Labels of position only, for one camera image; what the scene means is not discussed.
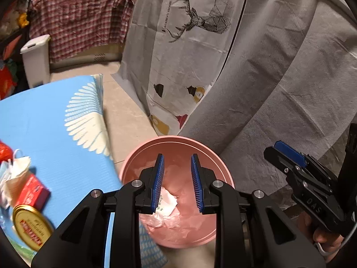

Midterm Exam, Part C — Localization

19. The white plastic pedal bin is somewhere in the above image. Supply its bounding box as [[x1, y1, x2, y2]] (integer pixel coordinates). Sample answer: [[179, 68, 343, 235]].
[[20, 34, 51, 88]]

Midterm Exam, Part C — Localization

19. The red printed bag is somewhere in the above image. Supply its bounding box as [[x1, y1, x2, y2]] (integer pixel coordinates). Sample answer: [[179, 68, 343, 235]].
[[0, 61, 18, 99]]

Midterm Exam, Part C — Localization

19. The red plastic wrapper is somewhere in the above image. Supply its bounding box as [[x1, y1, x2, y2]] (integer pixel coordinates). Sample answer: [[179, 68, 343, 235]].
[[0, 141, 14, 163]]

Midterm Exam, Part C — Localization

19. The white cable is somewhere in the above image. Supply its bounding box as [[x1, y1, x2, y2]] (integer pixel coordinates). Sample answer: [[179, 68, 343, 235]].
[[315, 223, 357, 257]]

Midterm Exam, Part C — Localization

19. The white crumpled paper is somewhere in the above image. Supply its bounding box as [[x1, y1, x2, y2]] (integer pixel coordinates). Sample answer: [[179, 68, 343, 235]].
[[156, 188, 179, 220]]

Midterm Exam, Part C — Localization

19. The blue feather print mat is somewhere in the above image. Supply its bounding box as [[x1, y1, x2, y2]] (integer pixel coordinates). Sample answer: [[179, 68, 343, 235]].
[[0, 73, 168, 268]]

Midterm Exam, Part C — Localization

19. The person's right hand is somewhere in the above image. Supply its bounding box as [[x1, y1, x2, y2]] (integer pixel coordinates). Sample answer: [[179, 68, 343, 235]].
[[312, 219, 346, 253]]

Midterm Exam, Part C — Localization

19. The red cardboard box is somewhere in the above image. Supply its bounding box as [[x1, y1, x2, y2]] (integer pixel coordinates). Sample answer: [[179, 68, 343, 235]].
[[12, 173, 51, 211]]

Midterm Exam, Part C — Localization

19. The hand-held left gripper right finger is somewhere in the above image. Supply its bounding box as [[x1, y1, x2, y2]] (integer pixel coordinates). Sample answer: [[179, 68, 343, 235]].
[[190, 153, 327, 268]]

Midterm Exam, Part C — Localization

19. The white plastic bag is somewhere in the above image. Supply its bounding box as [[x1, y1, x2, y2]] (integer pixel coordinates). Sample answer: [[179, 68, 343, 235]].
[[0, 149, 32, 210]]

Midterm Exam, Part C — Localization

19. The pink plastic bin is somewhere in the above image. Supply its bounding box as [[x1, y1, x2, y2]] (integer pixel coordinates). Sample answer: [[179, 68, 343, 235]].
[[118, 135, 236, 249]]

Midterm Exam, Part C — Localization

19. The grey fabric cover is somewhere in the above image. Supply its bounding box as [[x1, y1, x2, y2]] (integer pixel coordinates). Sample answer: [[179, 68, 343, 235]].
[[178, 0, 357, 210]]

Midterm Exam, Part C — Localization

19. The black shelf rack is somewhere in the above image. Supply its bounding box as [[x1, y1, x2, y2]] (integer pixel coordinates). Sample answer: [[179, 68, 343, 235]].
[[0, 0, 32, 91]]

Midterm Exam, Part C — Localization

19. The red plaid shirt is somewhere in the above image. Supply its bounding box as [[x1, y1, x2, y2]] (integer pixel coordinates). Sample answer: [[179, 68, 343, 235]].
[[29, 0, 137, 62]]

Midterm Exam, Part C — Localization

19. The white deer print cloth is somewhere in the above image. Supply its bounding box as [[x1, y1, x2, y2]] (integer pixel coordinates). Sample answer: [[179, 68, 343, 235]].
[[111, 0, 250, 137]]

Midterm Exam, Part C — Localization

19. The gold metal jar lid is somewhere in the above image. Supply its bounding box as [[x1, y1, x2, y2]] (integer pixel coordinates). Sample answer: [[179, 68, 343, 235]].
[[12, 204, 54, 252]]

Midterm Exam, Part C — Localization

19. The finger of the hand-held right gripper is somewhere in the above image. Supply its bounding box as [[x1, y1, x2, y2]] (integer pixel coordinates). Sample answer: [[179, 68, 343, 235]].
[[274, 141, 338, 183], [264, 146, 301, 176]]

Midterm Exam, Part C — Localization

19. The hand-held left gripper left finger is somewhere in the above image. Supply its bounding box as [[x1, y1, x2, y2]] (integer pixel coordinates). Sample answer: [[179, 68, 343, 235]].
[[31, 153, 166, 268]]

